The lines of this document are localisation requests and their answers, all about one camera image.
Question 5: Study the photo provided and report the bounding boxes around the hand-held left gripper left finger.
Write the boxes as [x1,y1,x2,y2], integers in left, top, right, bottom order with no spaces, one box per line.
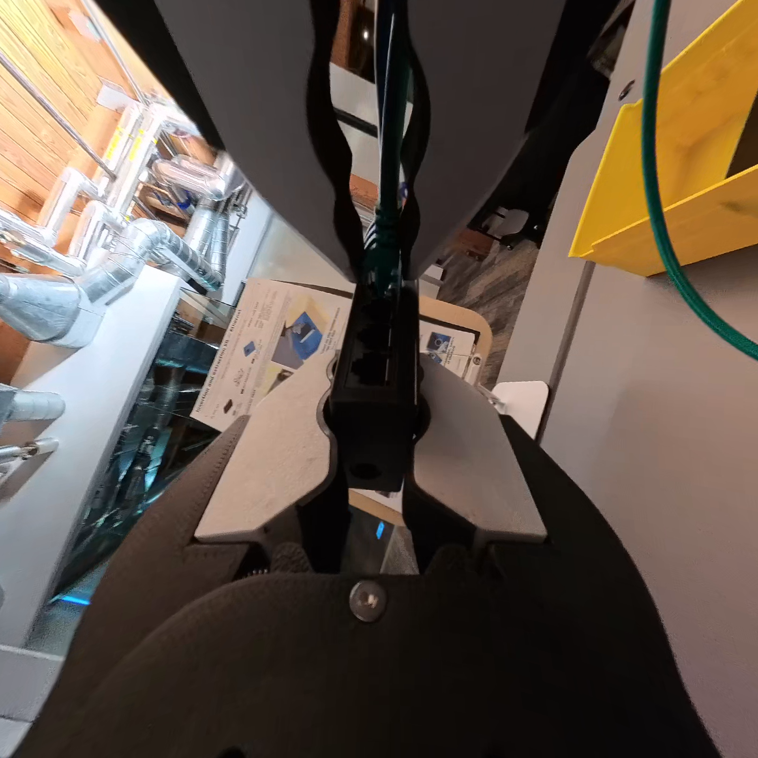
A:
[194,353,348,573]

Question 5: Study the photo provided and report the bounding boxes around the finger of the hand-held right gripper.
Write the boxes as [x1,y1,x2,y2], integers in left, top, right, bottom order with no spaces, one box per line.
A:
[400,0,567,280]
[154,0,366,283]

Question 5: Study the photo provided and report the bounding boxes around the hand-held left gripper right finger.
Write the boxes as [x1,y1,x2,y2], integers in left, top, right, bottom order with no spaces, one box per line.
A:
[405,354,548,573]

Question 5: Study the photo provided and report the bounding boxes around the blue ethernet cable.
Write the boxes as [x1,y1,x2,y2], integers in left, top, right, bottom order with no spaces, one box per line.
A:
[373,0,396,181]

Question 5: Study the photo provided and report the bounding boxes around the black network switch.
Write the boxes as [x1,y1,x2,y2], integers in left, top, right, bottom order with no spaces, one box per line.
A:
[328,280,422,493]

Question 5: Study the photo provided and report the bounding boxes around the yellow plastic bin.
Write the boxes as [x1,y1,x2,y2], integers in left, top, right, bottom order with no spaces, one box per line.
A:
[567,0,758,279]

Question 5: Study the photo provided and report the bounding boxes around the green ethernet cable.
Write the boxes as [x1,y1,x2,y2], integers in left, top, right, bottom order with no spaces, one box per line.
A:
[361,0,758,363]

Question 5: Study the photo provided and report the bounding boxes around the instruction poster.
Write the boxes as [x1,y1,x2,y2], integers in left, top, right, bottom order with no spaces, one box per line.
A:
[189,277,478,434]

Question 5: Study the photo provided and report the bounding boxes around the wooden display board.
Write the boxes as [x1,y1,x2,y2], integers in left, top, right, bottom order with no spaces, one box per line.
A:
[416,295,493,387]

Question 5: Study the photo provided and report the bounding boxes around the insulated silver pipes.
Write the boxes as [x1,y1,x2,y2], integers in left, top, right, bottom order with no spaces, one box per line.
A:
[0,99,248,297]

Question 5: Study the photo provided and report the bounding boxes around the small metal pipe fitting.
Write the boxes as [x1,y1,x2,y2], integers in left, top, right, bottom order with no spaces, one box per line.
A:
[0,437,61,467]

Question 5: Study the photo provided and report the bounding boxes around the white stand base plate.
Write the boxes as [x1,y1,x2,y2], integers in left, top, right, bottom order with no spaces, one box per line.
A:
[487,380,552,440]

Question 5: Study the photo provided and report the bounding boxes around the rectangular metal air duct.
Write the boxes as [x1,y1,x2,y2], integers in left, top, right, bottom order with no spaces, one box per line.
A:
[0,384,67,424]
[0,274,109,351]

